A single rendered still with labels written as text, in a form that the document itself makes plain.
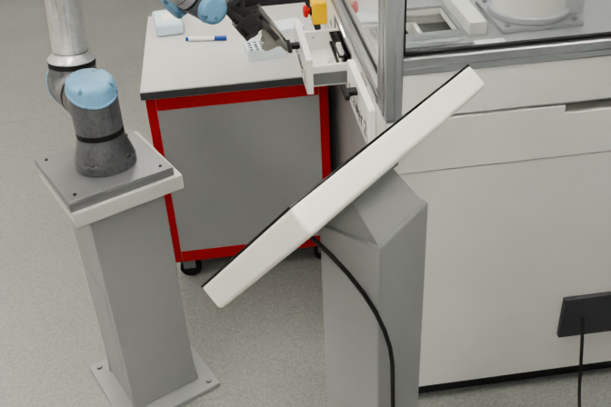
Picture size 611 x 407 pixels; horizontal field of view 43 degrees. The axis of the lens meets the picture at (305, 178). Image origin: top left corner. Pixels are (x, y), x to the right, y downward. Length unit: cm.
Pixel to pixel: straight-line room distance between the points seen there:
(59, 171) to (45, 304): 93
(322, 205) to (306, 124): 142
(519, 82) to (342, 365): 75
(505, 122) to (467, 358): 76
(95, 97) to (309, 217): 94
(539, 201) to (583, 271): 29
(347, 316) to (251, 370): 111
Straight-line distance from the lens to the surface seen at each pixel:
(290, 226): 104
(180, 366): 236
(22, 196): 345
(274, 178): 255
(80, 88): 188
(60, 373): 259
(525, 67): 178
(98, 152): 192
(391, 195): 130
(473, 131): 181
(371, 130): 184
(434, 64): 170
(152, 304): 217
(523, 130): 185
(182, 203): 259
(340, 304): 137
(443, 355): 225
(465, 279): 207
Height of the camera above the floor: 179
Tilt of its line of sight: 33 degrees down
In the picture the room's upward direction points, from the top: 3 degrees counter-clockwise
